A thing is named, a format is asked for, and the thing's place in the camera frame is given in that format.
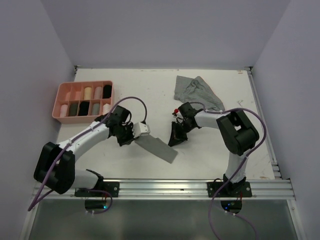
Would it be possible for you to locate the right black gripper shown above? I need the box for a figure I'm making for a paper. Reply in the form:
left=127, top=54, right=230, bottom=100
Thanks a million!
left=168, top=120, right=195, bottom=147

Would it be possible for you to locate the plain grey underwear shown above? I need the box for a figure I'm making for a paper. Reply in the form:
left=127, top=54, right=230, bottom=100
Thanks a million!
left=134, top=134, right=178, bottom=164

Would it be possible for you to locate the beige navy-trimmed underwear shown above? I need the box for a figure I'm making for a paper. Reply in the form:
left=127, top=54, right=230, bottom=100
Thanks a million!
left=83, top=86, right=92, bottom=100

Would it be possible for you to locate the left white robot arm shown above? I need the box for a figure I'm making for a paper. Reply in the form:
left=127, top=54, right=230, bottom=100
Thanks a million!
left=33, top=106, right=135, bottom=197

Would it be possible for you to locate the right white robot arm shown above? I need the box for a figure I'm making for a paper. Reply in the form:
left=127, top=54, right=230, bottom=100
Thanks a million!
left=168, top=102, right=260, bottom=197

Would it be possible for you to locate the grey striped underwear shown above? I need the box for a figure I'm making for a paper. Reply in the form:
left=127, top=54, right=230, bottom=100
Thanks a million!
left=173, top=75, right=226, bottom=112

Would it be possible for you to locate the white rolled cloth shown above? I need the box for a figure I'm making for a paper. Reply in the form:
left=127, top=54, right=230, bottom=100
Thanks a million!
left=102, top=103, right=112, bottom=115

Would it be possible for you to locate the grey rolled cloth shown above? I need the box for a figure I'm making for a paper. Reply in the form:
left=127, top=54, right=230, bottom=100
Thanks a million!
left=91, top=103, right=100, bottom=116

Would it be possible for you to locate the black rolled cloth back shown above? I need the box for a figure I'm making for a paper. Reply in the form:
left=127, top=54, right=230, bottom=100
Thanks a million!
left=102, top=85, right=112, bottom=99

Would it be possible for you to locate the black rolled cloth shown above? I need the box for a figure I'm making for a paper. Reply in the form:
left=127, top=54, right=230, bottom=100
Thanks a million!
left=78, top=101, right=90, bottom=116
left=102, top=85, right=112, bottom=99

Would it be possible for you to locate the beige rolled cloth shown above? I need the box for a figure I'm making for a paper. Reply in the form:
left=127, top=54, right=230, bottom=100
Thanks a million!
left=93, top=86, right=103, bottom=100

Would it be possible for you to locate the black rolled cloth front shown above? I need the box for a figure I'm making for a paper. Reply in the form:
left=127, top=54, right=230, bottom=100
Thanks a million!
left=78, top=101, right=90, bottom=116

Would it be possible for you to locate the pink divided storage tray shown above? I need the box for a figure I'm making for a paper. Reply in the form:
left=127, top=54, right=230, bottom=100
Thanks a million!
left=52, top=80, right=115, bottom=124

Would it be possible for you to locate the olive rolled cloth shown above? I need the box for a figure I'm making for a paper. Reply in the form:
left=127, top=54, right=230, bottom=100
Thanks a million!
left=68, top=102, right=78, bottom=117

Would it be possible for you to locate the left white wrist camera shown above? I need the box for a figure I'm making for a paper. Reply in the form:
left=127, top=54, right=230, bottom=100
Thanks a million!
left=132, top=122, right=151, bottom=138

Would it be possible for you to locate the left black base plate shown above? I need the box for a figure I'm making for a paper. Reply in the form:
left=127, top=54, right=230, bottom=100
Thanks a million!
left=74, top=181, right=120, bottom=198

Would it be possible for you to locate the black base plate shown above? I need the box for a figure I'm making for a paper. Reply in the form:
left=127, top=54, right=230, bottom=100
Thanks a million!
left=206, top=178, right=253, bottom=198
left=74, top=181, right=120, bottom=198

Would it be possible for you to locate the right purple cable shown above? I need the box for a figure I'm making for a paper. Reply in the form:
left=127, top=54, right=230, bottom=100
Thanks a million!
left=189, top=101, right=268, bottom=240

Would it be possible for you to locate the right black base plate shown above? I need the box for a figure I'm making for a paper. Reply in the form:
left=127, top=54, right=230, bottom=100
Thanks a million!
left=206, top=178, right=253, bottom=198

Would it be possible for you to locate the aluminium mounting rail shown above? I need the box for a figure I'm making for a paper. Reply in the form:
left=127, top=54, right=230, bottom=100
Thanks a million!
left=31, top=177, right=297, bottom=201

